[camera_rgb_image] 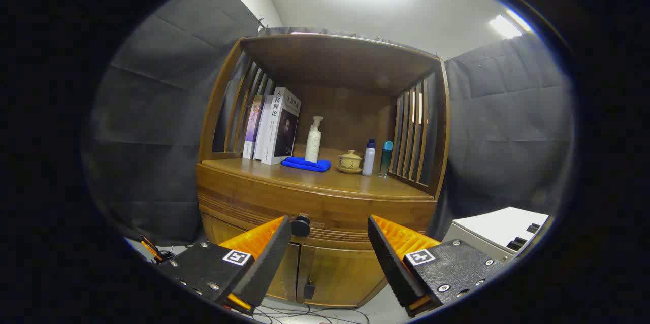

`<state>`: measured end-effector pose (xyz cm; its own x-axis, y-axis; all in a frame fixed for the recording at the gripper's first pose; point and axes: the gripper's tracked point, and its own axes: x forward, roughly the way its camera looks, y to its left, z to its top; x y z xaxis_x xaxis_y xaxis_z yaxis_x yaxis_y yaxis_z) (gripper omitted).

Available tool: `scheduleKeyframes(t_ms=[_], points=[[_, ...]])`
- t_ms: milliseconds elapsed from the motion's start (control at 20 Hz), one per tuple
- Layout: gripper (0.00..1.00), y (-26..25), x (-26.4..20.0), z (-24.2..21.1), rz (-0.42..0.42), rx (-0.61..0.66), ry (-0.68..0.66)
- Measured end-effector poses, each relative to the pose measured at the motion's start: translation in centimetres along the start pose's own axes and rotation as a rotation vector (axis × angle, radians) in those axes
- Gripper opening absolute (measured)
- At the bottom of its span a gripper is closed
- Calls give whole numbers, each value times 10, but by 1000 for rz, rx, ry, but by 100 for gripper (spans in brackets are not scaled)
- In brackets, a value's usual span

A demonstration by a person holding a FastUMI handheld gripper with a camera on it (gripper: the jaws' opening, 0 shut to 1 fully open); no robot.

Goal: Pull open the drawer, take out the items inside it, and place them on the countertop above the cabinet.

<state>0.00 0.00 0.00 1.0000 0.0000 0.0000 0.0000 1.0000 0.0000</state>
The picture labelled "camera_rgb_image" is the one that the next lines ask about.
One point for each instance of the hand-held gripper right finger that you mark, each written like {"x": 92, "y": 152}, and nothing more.
{"x": 391, "y": 263}

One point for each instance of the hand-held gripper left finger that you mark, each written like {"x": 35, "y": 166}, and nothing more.
{"x": 264, "y": 263}

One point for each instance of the black drawer knob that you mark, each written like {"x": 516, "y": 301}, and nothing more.
{"x": 300, "y": 226}

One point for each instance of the wooden drawer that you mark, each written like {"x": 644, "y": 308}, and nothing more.
{"x": 330, "y": 207}

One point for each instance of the wooden countertop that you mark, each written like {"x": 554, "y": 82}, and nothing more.
{"x": 304, "y": 179}

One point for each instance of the wooden cabinet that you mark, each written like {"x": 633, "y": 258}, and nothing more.
{"x": 350, "y": 60}

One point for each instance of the yellow saucer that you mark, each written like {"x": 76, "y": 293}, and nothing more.
{"x": 348, "y": 170}

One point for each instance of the teal bottle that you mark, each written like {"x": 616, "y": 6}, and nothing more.
{"x": 386, "y": 159}

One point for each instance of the white bottle with blue cap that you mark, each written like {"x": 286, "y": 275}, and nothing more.
{"x": 368, "y": 159}

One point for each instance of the blue folded cloth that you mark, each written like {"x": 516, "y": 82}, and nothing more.
{"x": 304, "y": 164}

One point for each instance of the yellow lidded teacup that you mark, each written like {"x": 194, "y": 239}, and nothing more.
{"x": 350, "y": 160}

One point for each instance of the white and grey case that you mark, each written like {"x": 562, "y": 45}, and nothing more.
{"x": 497, "y": 227}

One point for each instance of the orange and black tool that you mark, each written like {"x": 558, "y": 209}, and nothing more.
{"x": 152, "y": 250}

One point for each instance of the thin white book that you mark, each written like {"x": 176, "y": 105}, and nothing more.
{"x": 262, "y": 136}

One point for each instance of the white pump bottle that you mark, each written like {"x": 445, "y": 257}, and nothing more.
{"x": 313, "y": 143}

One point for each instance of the purple book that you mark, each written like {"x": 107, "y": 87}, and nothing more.
{"x": 252, "y": 126}

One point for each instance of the white book with portrait cover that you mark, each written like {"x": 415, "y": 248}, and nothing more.
{"x": 284, "y": 126}

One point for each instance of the small ceiling light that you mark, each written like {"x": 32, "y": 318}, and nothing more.
{"x": 505, "y": 25}

